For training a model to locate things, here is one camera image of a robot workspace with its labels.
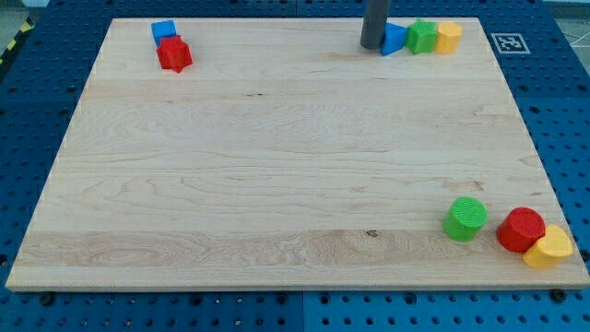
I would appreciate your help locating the red cylinder block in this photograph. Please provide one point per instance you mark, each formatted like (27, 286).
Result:
(521, 228)

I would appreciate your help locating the yellow heart block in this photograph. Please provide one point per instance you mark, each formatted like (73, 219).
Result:
(550, 250)

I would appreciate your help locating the light wooden board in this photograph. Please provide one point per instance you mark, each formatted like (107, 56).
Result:
(286, 157)

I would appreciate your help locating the yellow black hazard tape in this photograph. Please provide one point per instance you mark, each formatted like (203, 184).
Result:
(17, 42)

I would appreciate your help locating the white fiducial marker tag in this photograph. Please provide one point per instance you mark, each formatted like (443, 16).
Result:
(509, 43)

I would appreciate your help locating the green star block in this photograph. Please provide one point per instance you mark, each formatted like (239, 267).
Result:
(421, 36)

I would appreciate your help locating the blue cube block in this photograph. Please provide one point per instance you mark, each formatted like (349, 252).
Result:
(163, 29)

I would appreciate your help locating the blue triangle block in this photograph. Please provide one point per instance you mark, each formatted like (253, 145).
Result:
(394, 39)

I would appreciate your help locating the yellow hexagon block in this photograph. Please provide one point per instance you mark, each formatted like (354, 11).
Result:
(449, 35)

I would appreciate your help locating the green cylinder block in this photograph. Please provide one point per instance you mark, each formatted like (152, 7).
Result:
(464, 219)

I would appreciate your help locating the red star block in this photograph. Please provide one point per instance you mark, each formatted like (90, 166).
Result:
(174, 53)

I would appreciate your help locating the grey cylindrical robot arm stick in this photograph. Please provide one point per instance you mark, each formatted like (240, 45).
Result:
(374, 22)

